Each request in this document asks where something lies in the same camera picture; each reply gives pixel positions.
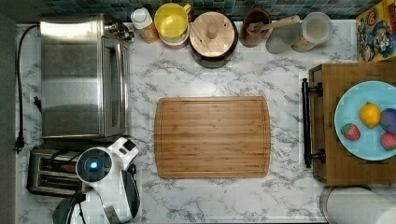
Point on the white paper towel roll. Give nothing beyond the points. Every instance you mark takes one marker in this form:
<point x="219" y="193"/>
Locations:
<point x="377" y="210"/>

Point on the white capped bottle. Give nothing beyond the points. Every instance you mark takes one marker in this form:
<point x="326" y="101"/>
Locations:
<point x="143" y="22"/>

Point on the clear cereal jar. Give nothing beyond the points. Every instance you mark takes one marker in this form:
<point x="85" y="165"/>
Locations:
<point x="316" y="28"/>

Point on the red bowl under mug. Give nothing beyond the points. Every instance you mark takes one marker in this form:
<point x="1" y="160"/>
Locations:
<point x="175" y="45"/>

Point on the brown toast slice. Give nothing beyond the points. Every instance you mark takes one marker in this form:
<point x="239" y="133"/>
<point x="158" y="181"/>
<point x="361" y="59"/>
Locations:
<point x="63" y="168"/>

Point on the purple toy fruit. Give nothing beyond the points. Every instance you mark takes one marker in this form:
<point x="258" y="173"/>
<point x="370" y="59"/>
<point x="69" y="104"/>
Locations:
<point x="388" y="120"/>

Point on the yellow lemon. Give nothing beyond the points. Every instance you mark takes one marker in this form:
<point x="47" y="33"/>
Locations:
<point x="370" y="115"/>

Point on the pink toy strawberry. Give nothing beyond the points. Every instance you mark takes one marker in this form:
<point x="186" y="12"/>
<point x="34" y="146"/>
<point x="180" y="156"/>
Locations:
<point x="388" y="141"/>

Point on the red toy strawberry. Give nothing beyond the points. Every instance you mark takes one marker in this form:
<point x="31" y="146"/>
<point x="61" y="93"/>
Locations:
<point x="351" y="132"/>

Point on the cereal box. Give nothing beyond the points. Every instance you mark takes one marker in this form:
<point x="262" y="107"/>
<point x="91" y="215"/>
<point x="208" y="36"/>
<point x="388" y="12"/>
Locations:
<point x="376" y="33"/>

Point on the dark jar with wooden lid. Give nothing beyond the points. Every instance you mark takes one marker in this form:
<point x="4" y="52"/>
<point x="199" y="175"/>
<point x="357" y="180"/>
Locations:
<point x="213" y="39"/>

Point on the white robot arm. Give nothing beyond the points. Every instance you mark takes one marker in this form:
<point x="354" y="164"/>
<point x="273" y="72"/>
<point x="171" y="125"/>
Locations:
<point x="109" y="193"/>

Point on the yellow mug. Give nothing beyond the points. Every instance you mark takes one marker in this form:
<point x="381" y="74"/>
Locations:
<point x="172" y="20"/>

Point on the brown utensil holder cup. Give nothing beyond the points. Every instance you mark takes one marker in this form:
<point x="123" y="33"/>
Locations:
<point x="250" y="34"/>

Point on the stainless steel toaster oven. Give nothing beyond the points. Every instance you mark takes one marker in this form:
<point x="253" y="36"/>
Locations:
<point x="84" y="65"/>

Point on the light blue plate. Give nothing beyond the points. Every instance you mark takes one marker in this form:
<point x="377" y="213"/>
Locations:
<point x="357" y="121"/>

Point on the bamboo cutting board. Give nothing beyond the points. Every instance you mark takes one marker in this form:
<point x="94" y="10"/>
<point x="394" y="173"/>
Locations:
<point x="211" y="137"/>

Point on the wooden drawer box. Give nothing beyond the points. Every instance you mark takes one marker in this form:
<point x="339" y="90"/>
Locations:
<point x="332" y="164"/>

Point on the silver two-slot toaster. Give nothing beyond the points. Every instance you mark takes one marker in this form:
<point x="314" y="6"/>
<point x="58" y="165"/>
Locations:
<point x="42" y="181"/>

